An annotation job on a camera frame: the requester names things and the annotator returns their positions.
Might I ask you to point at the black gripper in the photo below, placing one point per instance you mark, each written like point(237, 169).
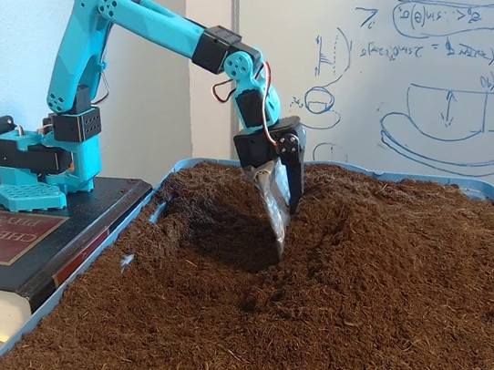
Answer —
point(252, 148)

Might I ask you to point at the blue tray of soil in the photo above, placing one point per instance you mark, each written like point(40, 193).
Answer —
point(336, 296)

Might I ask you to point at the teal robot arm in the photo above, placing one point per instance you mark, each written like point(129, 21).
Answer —
point(146, 24)

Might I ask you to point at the whiteboard with blue drawings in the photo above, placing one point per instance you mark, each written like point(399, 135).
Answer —
point(401, 103)

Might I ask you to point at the black chemistry handbook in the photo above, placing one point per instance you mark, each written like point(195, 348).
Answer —
point(6, 269)

